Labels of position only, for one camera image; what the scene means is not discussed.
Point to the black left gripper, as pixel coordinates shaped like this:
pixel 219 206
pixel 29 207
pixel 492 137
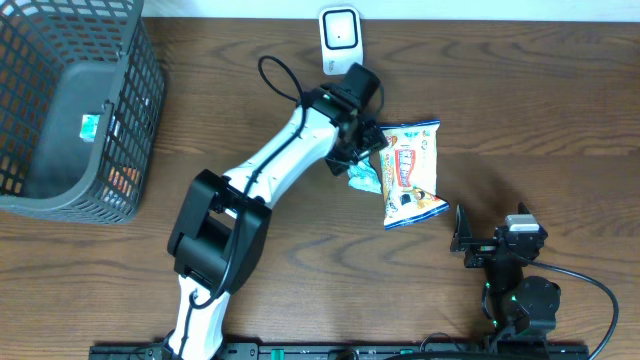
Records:
pixel 360 147

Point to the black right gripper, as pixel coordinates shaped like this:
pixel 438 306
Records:
pixel 482 248

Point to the light green snack packet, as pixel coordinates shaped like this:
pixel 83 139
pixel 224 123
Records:
pixel 364 177

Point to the large beige snack bag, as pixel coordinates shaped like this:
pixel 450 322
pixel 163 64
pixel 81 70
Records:
pixel 409 174

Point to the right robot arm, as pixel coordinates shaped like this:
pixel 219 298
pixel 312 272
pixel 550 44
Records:
pixel 522 309

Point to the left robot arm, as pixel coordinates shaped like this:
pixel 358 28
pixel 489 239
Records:
pixel 219 234

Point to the white barcode scanner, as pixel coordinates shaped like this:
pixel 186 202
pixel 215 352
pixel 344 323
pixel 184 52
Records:
pixel 341 39

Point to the white label in basket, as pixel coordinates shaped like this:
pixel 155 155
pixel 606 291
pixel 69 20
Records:
pixel 89 127

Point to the dark grey mesh plastic basket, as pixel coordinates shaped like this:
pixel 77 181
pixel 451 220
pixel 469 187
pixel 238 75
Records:
pixel 61 59

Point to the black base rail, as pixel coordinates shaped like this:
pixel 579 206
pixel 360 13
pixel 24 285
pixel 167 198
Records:
pixel 432 350

